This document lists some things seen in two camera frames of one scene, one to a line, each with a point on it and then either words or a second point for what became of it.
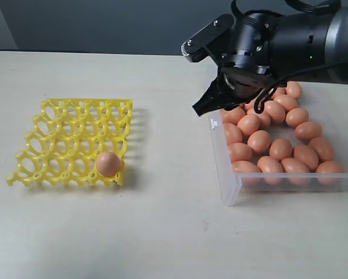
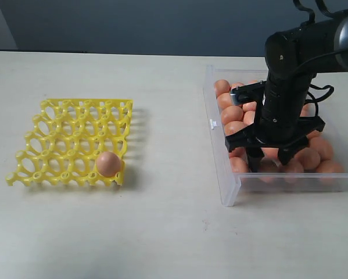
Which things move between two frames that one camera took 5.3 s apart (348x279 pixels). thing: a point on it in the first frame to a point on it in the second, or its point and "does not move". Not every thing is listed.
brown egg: (108, 164) does not move
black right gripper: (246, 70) to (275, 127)
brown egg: (323, 147) does not move
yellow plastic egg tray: (68, 138) does not move
